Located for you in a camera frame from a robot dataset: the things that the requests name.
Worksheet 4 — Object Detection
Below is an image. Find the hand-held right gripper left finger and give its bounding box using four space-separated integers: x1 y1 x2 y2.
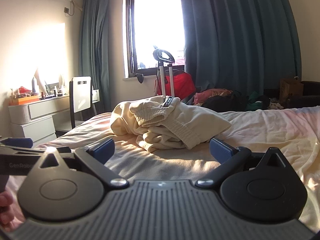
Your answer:
37 139 129 188

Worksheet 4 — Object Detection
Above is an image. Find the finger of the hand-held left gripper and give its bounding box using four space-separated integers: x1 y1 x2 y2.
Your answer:
0 137 47 154

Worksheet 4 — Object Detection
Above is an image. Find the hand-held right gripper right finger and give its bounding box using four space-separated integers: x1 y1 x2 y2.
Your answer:
195 138 292 187

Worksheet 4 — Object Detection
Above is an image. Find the person's left hand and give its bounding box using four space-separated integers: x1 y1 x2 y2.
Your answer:
0 191 16 229

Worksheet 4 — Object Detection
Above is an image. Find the white dresser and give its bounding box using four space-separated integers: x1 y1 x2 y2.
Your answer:
8 94 72 143

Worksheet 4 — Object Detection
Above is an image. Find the orange box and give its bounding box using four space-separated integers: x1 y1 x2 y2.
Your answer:
9 95 40 106

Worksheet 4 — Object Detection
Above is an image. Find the black clothing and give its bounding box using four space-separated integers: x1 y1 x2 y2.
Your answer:
201 92 248 113

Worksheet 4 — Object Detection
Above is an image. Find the bed with pale sheet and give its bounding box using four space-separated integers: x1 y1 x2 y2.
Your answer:
5 107 320 233

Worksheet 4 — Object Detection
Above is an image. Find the pink clothing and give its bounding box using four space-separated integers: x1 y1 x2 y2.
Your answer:
194 88 233 106

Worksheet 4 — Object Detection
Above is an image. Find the white backed chair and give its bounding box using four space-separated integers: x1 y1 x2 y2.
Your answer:
55 76 100 137

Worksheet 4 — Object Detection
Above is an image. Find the green clothing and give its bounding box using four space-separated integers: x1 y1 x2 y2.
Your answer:
246 91 271 111

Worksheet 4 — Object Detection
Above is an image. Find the red bag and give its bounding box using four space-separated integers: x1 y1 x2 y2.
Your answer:
154 69 197 101

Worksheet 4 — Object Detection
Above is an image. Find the brown paper bag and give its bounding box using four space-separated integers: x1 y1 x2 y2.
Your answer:
279 76 304 103

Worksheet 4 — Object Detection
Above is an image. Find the narrow teal curtain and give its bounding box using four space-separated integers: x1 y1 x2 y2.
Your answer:
79 0 113 115

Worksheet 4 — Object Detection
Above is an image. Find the black sofa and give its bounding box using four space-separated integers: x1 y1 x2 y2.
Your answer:
285 80 320 109

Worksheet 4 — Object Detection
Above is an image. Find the wide teal curtain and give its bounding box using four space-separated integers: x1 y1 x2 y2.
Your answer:
176 0 302 99

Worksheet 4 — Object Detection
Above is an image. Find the dark framed window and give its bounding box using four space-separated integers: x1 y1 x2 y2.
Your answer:
122 0 187 81

